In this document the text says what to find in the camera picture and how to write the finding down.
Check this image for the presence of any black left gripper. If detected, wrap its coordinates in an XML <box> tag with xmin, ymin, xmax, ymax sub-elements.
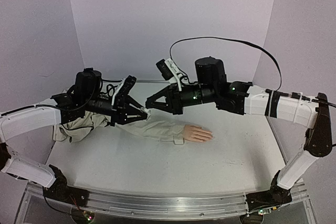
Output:
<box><xmin>85</xmin><ymin>94</ymin><xmax>150</xmax><ymax>127</ymax></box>

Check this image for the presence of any clear nail polish bottle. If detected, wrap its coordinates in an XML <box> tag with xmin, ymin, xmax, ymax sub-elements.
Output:
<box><xmin>141</xmin><ymin>107</ymin><xmax>151</xmax><ymax>118</ymax></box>

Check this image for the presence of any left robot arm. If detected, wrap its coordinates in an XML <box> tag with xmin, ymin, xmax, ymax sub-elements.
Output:
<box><xmin>1</xmin><ymin>68</ymin><xmax>148</xmax><ymax>207</ymax></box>

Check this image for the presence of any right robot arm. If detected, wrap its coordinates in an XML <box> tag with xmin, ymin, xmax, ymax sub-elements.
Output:
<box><xmin>145</xmin><ymin>57</ymin><xmax>333</xmax><ymax>215</ymax></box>

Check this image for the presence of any beige zip jacket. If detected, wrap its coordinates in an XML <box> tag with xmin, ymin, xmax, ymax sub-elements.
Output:
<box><xmin>52</xmin><ymin>112</ymin><xmax>185</xmax><ymax>145</ymax></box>

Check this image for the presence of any mannequin hand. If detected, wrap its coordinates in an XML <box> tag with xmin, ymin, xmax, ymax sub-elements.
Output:
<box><xmin>183</xmin><ymin>125</ymin><xmax>213</xmax><ymax>143</ymax></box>

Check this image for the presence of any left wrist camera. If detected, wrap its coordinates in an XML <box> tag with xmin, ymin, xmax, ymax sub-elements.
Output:
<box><xmin>106</xmin><ymin>76</ymin><xmax>136</xmax><ymax>109</ymax></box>

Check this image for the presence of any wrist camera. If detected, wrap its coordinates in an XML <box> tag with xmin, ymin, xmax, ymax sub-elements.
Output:
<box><xmin>106</xmin><ymin>76</ymin><xmax>136</xmax><ymax>109</ymax></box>
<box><xmin>155</xmin><ymin>58</ymin><xmax>187</xmax><ymax>92</ymax></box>

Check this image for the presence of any aluminium rear table rail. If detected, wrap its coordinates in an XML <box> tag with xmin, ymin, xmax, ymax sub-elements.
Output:
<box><xmin>135</xmin><ymin>78</ymin><xmax>253</xmax><ymax>86</ymax></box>

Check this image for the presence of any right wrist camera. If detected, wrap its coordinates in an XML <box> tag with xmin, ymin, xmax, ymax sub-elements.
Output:
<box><xmin>155</xmin><ymin>58</ymin><xmax>187</xmax><ymax>92</ymax></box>

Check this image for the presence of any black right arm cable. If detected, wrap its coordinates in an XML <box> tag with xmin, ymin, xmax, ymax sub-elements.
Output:
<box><xmin>169</xmin><ymin>37</ymin><xmax>281</xmax><ymax>92</ymax></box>

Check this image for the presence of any aluminium front table rail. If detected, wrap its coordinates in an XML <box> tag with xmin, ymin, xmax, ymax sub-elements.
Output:
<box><xmin>15</xmin><ymin>182</ymin><xmax>317</xmax><ymax>223</ymax></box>

